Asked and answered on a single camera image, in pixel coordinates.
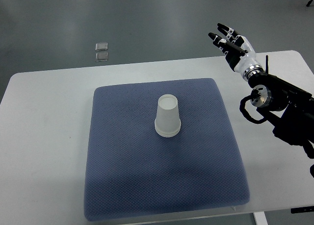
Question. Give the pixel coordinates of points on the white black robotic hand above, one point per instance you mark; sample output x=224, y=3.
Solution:
x=238, y=52

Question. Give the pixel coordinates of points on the white paper cup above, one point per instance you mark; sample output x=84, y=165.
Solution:
x=166, y=134
x=167, y=117

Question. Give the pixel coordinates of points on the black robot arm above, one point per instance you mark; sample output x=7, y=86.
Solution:
x=288, y=108

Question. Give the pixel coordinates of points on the white paper cup on cushion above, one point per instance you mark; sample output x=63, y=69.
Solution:
x=166, y=134

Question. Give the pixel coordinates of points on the upper metal floor plate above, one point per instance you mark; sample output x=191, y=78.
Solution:
x=101, y=46

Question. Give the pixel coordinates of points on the blue mesh cushion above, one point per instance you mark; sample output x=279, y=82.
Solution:
x=133, y=171

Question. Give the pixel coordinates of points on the black table control panel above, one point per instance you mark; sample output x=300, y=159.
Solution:
x=302, y=209

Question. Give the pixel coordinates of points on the white table leg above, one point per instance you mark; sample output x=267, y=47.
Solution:
x=260, y=218

